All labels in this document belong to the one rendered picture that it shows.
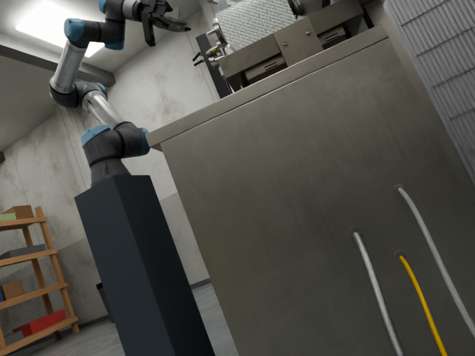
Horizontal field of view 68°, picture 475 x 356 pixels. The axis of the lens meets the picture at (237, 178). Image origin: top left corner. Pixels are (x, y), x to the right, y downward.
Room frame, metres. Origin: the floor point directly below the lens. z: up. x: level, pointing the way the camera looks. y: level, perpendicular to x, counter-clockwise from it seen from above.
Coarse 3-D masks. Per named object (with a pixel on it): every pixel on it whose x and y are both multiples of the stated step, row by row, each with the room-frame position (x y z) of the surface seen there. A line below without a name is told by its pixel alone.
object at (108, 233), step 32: (96, 192) 1.19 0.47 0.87; (128, 192) 1.20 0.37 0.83; (96, 224) 1.21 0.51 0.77; (128, 224) 1.16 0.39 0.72; (160, 224) 1.30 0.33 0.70; (96, 256) 1.23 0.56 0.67; (128, 256) 1.18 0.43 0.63; (160, 256) 1.25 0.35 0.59; (128, 288) 1.19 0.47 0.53; (160, 288) 1.19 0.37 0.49; (128, 320) 1.21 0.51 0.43; (160, 320) 1.16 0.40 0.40; (192, 320) 1.29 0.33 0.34; (128, 352) 1.23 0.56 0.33; (160, 352) 1.18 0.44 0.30; (192, 352) 1.23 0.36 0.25
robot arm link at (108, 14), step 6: (102, 0) 1.18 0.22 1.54; (108, 0) 1.18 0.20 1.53; (114, 0) 1.18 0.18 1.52; (120, 0) 1.17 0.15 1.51; (102, 6) 1.19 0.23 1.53; (108, 6) 1.19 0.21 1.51; (114, 6) 1.18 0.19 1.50; (120, 6) 1.18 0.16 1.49; (102, 12) 1.22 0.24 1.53; (108, 12) 1.20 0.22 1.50; (114, 12) 1.19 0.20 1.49; (120, 12) 1.19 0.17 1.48; (114, 18) 1.21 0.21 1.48; (120, 18) 1.22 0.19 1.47
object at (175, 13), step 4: (176, 8) 1.15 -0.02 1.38; (168, 12) 1.16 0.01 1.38; (172, 12) 1.16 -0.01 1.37; (176, 12) 1.15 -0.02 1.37; (172, 16) 1.16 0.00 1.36; (176, 16) 1.15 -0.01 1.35; (164, 20) 1.16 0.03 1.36; (172, 20) 1.15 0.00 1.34; (176, 20) 1.15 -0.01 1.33; (180, 20) 1.15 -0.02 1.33; (176, 24) 1.16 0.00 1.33; (180, 24) 1.16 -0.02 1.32; (184, 24) 1.16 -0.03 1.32
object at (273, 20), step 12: (276, 12) 1.09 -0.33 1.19; (288, 12) 1.09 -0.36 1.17; (252, 24) 1.11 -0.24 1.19; (264, 24) 1.10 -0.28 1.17; (276, 24) 1.09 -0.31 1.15; (288, 24) 1.09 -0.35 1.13; (228, 36) 1.12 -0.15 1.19; (240, 36) 1.11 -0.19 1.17; (252, 36) 1.11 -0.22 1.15; (264, 36) 1.10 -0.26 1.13; (240, 48) 1.12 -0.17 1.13
